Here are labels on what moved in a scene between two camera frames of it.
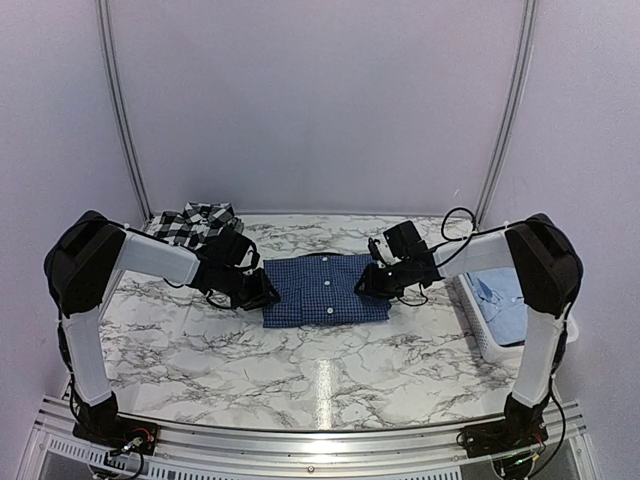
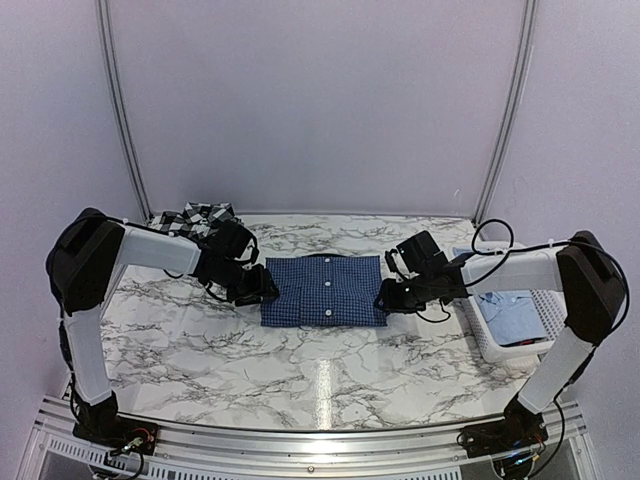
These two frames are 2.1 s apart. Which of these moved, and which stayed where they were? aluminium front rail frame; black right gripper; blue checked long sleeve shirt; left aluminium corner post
Moved: black right gripper
Stayed: aluminium front rail frame; left aluminium corner post; blue checked long sleeve shirt
